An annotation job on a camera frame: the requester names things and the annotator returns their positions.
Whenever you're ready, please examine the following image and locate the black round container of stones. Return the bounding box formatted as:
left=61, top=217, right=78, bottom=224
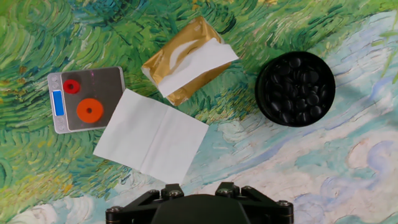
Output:
left=254, top=51, right=336, bottom=128

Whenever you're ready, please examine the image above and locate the small red ring weight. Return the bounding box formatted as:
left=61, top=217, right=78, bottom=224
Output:
left=62, top=79, right=81, bottom=95

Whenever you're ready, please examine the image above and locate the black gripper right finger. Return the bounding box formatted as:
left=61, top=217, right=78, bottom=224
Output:
left=215, top=182, right=294, bottom=224

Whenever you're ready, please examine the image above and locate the gold tissue pack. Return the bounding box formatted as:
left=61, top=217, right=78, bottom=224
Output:
left=141, top=16, right=233, bottom=106

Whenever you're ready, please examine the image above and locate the large orange ring weight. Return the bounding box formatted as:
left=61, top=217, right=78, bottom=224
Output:
left=76, top=98, right=104, bottom=124

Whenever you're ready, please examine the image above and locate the silver digital pocket scale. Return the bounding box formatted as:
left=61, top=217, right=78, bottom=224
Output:
left=47, top=66, right=126, bottom=134

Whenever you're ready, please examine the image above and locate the painted landscape tablecloth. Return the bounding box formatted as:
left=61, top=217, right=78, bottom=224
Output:
left=0, top=0, right=398, bottom=224

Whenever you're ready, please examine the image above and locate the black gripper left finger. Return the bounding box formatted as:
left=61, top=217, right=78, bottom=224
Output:
left=105, top=183, right=185, bottom=224

